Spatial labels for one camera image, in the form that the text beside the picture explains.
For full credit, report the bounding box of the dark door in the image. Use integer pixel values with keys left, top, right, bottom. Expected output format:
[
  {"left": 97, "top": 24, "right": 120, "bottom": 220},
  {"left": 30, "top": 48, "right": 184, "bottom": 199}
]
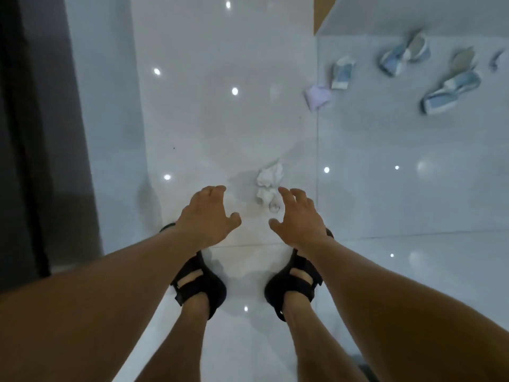
[{"left": 0, "top": 0, "right": 103, "bottom": 294}]

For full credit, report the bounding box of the white crumpled paper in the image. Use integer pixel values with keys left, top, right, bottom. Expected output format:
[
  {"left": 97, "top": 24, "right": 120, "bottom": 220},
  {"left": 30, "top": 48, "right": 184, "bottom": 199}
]
[{"left": 451, "top": 47, "right": 477, "bottom": 75}]

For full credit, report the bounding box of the person's left hand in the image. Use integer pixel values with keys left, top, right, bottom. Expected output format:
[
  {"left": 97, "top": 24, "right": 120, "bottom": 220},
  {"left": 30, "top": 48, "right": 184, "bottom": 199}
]
[{"left": 174, "top": 185, "right": 242, "bottom": 251}]

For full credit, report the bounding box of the person's left forearm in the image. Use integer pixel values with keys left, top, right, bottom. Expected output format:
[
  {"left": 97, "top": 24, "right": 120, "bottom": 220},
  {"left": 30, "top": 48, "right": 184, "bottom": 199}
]
[{"left": 0, "top": 227, "right": 208, "bottom": 382}]

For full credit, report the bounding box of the person's leg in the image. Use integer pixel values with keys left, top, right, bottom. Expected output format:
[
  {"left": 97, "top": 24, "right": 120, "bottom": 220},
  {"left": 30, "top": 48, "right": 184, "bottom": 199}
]
[
  {"left": 282, "top": 267, "right": 369, "bottom": 382},
  {"left": 134, "top": 269, "right": 211, "bottom": 382}
]

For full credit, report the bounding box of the black right sandal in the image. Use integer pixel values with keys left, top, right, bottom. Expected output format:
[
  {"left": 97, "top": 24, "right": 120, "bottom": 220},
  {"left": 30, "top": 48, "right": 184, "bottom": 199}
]
[{"left": 264, "top": 228, "right": 335, "bottom": 323}]

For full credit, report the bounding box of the person's right hand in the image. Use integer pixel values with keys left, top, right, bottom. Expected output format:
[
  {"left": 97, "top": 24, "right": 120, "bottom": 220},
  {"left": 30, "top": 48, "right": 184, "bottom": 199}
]
[{"left": 269, "top": 187, "right": 331, "bottom": 253}]

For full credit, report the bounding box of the brown wooden panel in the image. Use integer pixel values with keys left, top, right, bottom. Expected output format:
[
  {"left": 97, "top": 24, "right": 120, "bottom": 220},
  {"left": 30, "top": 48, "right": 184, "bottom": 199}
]
[{"left": 314, "top": 0, "right": 339, "bottom": 35}]

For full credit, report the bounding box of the black sandal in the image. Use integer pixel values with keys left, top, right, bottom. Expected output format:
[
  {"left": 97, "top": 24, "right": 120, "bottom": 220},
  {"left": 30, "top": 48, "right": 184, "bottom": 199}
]
[
  {"left": 159, "top": 223, "right": 227, "bottom": 321},
  {"left": 264, "top": 228, "right": 335, "bottom": 323}
]

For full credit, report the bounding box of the small blue wrapper scrap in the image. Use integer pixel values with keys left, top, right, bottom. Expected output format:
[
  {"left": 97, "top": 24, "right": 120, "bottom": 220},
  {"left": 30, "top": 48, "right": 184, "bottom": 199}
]
[{"left": 489, "top": 49, "right": 506, "bottom": 72}]

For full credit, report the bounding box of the crumpled white tissue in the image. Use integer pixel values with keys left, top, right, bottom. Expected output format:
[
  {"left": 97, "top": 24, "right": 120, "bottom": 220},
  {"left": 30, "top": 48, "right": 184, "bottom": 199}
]
[{"left": 256, "top": 159, "right": 284, "bottom": 206}]

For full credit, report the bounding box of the crumpled purple paper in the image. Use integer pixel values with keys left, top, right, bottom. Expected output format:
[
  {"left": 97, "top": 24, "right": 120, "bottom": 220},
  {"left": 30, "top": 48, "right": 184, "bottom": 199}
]
[{"left": 304, "top": 85, "right": 332, "bottom": 112}]

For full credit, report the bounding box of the person's left leg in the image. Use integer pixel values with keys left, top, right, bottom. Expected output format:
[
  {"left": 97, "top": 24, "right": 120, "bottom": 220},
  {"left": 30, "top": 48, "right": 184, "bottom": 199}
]
[{"left": 134, "top": 269, "right": 211, "bottom": 382}]

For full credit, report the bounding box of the person's right forearm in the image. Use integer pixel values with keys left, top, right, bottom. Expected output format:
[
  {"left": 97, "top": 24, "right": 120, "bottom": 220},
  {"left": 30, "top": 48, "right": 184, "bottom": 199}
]
[{"left": 296, "top": 236, "right": 509, "bottom": 382}]

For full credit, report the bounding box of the black left sandal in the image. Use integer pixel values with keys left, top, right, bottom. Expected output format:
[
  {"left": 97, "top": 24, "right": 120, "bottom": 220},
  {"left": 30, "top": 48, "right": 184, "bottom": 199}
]
[{"left": 159, "top": 223, "right": 227, "bottom": 321}]

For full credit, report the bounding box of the person's right leg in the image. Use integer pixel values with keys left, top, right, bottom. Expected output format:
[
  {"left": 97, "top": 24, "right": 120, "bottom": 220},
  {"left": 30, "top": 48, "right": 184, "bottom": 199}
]
[{"left": 282, "top": 267, "right": 369, "bottom": 382}]

